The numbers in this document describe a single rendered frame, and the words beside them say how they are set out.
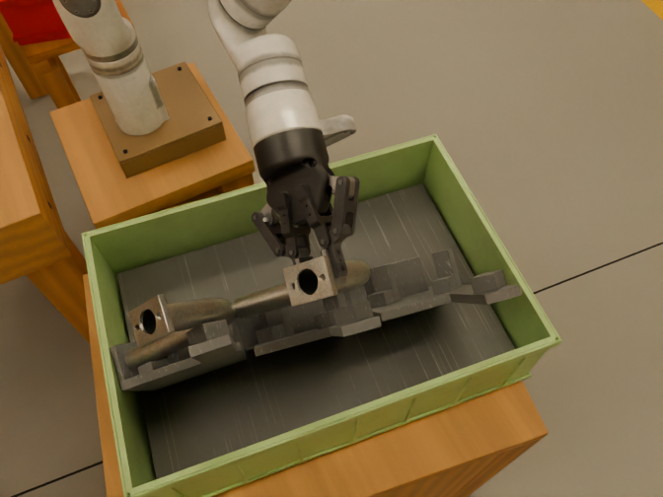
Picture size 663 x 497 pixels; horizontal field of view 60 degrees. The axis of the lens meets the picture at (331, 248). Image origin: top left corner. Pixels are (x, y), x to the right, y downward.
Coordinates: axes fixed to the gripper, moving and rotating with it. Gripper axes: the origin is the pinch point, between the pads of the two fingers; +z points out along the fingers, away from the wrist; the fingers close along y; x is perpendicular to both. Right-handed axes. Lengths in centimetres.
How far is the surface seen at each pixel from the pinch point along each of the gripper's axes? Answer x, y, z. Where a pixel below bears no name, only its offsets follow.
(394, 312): 18.8, -4.1, 6.5
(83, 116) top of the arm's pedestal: 21, -66, -47
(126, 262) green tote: 12, -50, -12
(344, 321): 5.7, -2.7, 5.8
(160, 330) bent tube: -11.3, -12.7, 2.0
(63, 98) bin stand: 35, -94, -65
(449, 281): 26.2, 1.2, 4.4
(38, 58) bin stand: 26, -86, -70
